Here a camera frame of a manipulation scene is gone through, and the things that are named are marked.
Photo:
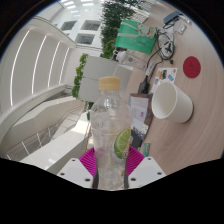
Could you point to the black notebook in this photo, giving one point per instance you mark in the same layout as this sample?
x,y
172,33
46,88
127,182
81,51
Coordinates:
x,y
138,136

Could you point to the flat round red coaster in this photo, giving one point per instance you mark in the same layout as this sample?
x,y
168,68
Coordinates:
x,y
192,66

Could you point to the white cabinet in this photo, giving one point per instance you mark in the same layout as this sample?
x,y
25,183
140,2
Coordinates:
x,y
96,75

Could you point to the small teal tube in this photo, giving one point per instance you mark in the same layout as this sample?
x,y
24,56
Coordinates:
x,y
146,149

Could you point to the clear plastic bottle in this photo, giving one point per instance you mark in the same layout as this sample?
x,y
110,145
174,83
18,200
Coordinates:
x,y
108,120

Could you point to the white mug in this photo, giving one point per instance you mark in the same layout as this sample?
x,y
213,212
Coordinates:
x,y
176,106

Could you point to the clear glass jar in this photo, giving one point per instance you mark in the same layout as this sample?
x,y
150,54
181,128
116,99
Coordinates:
x,y
131,60

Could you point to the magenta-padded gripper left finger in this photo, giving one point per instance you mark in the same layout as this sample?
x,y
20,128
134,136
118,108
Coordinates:
x,y
87,161

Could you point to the white chair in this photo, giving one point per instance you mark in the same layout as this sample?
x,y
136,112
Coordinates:
x,y
122,75

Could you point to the green tote bag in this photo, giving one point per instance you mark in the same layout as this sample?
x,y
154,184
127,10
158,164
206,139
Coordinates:
x,y
135,35

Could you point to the row of tall green plants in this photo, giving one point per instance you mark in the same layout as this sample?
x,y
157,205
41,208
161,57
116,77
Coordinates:
x,y
113,16

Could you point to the printed booklet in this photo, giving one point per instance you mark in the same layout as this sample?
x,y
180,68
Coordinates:
x,y
140,111

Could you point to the black power adapter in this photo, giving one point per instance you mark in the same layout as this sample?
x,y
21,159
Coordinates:
x,y
144,85

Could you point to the green plants atop cabinet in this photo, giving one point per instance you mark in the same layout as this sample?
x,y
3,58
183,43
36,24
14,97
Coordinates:
x,y
79,75

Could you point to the white card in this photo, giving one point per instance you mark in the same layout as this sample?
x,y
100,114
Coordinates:
x,y
181,27

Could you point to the colourful sticker sheet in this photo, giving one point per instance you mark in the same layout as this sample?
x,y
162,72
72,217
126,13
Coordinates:
x,y
165,78

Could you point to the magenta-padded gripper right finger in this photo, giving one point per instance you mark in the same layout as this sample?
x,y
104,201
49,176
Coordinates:
x,y
136,160

